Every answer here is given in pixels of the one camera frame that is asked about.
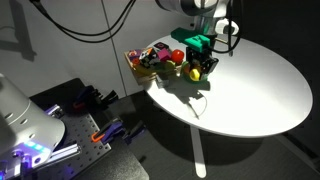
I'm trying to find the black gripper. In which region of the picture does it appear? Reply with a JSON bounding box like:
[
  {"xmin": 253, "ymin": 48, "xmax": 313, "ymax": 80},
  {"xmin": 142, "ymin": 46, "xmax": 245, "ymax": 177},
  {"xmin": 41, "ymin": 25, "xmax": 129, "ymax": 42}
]
[{"xmin": 185, "ymin": 45, "xmax": 220, "ymax": 81}]

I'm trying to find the yellow lemon toy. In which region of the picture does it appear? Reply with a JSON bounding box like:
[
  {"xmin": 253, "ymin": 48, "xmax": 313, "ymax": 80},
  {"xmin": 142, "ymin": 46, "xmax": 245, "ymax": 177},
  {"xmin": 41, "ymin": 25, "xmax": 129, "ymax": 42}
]
[{"xmin": 188, "ymin": 68, "xmax": 201, "ymax": 82}]

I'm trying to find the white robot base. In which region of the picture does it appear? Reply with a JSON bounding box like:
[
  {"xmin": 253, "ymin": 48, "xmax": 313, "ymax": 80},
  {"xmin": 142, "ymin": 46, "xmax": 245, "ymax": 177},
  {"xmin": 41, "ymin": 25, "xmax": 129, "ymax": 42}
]
[{"xmin": 0, "ymin": 73, "xmax": 67, "ymax": 180}]

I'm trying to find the red tomato toy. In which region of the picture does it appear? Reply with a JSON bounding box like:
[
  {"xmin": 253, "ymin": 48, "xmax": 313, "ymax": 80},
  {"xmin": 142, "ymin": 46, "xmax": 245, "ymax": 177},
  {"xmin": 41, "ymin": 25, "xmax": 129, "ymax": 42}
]
[{"xmin": 170, "ymin": 49, "xmax": 185, "ymax": 64}]

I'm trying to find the wooden tray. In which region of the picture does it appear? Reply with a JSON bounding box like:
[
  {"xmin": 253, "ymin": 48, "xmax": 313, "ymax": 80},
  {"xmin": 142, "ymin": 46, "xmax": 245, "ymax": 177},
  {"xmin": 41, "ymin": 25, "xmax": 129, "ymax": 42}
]
[{"xmin": 123, "ymin": 46, "xmax": 184, "ymax": 86}]

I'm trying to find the yellow banana toy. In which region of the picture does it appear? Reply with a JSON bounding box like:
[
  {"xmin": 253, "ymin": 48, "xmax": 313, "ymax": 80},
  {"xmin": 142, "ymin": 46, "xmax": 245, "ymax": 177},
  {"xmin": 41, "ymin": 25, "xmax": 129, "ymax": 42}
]
[{"xmin": 132, "ymin": 63, "xmax": 158, "ymax": 77}]

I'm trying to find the lime green soft cube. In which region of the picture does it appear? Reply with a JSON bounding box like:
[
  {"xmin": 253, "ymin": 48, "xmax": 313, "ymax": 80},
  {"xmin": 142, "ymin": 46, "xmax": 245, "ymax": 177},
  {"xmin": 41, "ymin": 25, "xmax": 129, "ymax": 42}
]
[{"xmin": 162, "ymin": 59, "xmax": 177, "ymax": 72}]

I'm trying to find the magenta soft cube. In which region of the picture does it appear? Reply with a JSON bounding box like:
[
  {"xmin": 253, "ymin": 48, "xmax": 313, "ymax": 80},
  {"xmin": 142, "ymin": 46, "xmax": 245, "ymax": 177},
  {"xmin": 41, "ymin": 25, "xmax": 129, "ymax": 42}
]
[{"xmin": 157, "ymin": 48, "xmax": 173, "ymax": 63}]

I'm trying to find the grey cube block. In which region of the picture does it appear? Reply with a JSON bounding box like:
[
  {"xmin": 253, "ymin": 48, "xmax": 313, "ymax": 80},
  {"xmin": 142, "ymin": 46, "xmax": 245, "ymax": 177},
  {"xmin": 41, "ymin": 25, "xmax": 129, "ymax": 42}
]
[{"xmin": 155, "ymin": 75, "xmax": 170, "ymax": 90}]

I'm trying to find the black cube with letter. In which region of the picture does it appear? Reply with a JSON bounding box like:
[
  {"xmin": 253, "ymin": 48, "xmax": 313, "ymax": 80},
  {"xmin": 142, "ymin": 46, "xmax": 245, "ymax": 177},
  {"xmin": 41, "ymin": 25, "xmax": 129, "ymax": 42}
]
[{"xmin": 153, "ymin": 41, "xmax": 169, "ymax": 51}]

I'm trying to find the black checkered soft cube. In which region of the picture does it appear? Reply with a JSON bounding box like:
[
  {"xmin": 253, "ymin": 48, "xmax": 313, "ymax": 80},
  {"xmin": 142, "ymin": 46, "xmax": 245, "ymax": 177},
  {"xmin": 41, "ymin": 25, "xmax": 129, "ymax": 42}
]
[{"xmin": 138, "ymin": 47, "xmax": 160, "ymax": 69}]

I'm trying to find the purple picture card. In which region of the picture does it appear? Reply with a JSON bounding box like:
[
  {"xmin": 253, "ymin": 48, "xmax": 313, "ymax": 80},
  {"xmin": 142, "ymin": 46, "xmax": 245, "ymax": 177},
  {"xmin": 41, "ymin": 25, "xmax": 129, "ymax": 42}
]
[{"xmin": 127, "ymin": 49, "xmax": 145, "ymax": 66}]

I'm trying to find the white table leg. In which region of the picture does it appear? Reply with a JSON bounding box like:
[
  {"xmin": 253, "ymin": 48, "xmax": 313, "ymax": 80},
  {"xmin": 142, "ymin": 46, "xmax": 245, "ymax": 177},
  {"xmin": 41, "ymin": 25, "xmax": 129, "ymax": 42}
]
[{"xmin": 189, "ymin": 124, "xmax": 208, "ymax": 179}]

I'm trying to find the black clamp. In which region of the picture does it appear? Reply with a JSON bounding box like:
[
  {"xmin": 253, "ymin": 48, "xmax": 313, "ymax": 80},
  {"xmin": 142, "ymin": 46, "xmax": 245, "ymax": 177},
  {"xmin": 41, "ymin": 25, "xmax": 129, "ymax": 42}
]
[{"xmin": 99, "ymin": 89, "xmax": 119, "ymax": 104}]

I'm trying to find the perforated metal breadboard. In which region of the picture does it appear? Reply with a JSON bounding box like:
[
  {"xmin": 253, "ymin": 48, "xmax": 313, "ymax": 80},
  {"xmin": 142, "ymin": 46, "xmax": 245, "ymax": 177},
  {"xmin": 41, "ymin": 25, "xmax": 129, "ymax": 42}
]
[{"xmin": 33, "ymin": 106, "xmax": 113, "ymax": 180}]

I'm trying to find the teal camera mount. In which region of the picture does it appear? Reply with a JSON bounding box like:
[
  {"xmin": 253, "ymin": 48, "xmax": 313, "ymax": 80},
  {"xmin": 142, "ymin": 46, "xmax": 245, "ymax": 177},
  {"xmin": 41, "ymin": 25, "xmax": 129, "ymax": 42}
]
[{"xmin": 170, "ymin": 27, "xmax": 212, "ymax": 53}]

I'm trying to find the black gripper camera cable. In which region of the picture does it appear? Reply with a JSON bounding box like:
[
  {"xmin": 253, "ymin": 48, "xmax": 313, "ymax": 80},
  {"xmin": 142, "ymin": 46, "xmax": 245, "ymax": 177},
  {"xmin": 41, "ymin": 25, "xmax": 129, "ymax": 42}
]
[{"xmin": 213, "ymin": 0, "xmax": 243, "ymax": 58}]

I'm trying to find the purple clamp orange handle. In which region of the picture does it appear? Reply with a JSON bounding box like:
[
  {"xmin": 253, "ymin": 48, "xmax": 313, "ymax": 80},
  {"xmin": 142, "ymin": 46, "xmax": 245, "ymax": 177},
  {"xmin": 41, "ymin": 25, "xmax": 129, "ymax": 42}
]
[
  {"xmin": 72, "ymin": 84, "xmax": 103, "ymax": 111},
  {"xmin": 90, "ymin": 118, "xmax": 125, "ymax": 144}
]

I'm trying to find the black wall cable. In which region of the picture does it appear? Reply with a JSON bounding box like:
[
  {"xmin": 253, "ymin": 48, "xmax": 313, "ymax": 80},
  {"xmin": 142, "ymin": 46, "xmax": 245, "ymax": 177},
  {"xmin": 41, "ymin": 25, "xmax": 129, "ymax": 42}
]
[
  {"xmin": 29, "ymin": 0, "xmax": 134, "ymax": 37},
  {"xmin": 31, "ymin": 0, "xmax": 138, "ymax": 44}
]

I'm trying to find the aluminium extrusion rail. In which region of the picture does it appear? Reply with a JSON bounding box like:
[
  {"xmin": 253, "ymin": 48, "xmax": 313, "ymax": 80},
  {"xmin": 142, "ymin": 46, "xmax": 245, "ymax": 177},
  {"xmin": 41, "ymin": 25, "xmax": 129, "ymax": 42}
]
[
  {"xmin": 43, "ymin": 141, "xmax": 82, "ymax": 164},
  {"xmin": 44, "ymin": 103, "xmax": 64, "ymax": 118}
]

